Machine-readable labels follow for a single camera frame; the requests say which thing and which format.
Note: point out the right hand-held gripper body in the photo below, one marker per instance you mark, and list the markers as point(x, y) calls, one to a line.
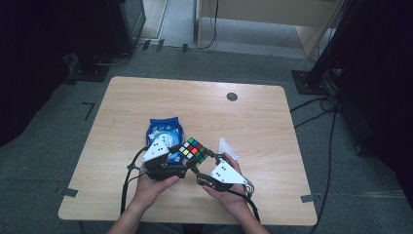
point(227, 175)

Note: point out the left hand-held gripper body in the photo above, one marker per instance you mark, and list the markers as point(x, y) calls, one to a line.
point(156, 152)

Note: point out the white wet wipe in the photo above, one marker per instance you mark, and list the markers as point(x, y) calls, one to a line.
point(225, 148)

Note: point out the multicoloured puzzle cube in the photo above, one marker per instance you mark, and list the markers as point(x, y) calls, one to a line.
point(193, 151)

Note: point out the blue wet wipes pack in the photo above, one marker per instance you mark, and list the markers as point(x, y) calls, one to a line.
point(164, 128)

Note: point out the person's right hand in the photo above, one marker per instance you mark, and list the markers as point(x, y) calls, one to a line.
point(232, 201)

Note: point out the person's left hand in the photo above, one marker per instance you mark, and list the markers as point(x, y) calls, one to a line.
point(149, 191)

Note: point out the round black table grommet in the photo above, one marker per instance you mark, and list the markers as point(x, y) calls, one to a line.
point(232, 97)

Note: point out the grey tape strip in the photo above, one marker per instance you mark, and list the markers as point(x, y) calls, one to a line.
point(69, 192)
point(308, 198)

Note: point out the black tape strip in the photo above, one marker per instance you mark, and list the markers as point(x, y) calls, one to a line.
point(185, 48)
point(160, 45)

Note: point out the black metal stand base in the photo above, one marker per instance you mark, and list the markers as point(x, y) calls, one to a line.
point(87, 73)

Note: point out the black equipment cabinet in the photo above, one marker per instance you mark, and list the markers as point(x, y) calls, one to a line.
point(130, 19)

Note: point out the black metal stand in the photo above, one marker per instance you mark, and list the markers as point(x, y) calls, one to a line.
point(319, 65)

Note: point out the light wooden furniture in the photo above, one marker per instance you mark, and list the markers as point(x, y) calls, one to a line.
point(259, 11)

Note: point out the dark curtain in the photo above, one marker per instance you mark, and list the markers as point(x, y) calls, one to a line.
point(29, 65)
point(386, 97)

